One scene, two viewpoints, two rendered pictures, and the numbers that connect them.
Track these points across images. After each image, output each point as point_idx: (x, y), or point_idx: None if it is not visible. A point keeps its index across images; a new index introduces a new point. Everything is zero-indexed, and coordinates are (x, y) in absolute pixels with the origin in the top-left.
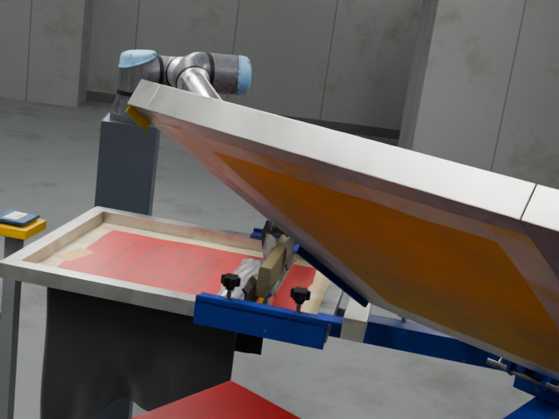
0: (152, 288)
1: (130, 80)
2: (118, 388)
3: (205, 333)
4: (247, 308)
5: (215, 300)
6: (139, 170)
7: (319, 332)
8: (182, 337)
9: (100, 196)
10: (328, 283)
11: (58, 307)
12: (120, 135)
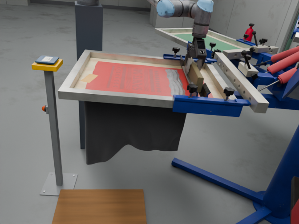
0: (147, 95)
1: None
2: (124, 141)
3: (171, 113)
4: (202, 101)
5: (185, 99)
6: (96, 29)
7: (238, 109)
8: (159, 116)
9: (78, 43)
10: (208, 78)
11: (91, 109)
12: (85, 12)
